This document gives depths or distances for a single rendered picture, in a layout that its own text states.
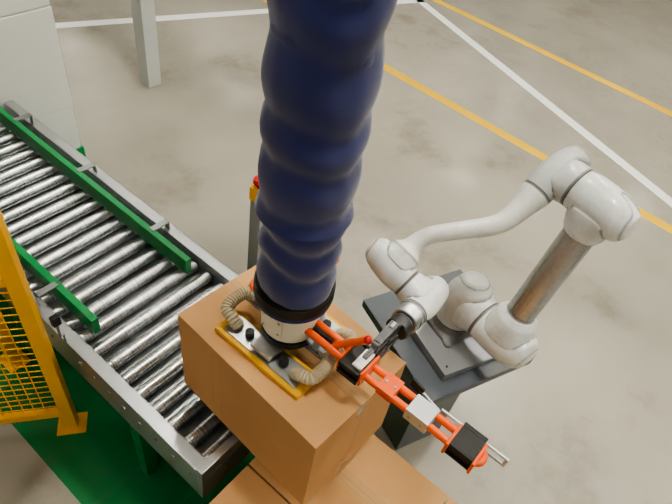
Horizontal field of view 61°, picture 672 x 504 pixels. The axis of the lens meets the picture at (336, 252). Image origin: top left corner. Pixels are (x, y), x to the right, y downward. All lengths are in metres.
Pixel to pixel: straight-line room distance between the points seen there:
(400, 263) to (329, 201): 0.55
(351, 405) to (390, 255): 0.45
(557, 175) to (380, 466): 1.17
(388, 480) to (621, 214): 1.18
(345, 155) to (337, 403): 0.77
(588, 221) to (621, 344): 2.07
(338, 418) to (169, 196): 2.49
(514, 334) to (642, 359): 1.82
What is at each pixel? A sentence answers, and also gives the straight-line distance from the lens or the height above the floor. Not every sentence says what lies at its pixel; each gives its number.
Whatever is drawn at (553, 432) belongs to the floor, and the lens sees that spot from 3.19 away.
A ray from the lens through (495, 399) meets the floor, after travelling 3.15.
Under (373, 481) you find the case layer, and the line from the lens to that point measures 2.16.
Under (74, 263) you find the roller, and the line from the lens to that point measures 2.73.
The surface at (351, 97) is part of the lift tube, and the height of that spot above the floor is 1.96.
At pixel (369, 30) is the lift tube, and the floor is 2.09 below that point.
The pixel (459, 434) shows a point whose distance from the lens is 1.52.
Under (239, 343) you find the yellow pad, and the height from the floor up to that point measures 1.09.
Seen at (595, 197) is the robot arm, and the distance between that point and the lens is 1.75.
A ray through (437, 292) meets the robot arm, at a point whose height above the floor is 1.25.
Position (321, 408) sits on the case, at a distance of 1.64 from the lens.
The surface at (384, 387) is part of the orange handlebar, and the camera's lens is 1.54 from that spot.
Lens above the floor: 2.50
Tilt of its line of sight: 45 degrees down
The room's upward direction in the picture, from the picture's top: 12 degrees clockwise
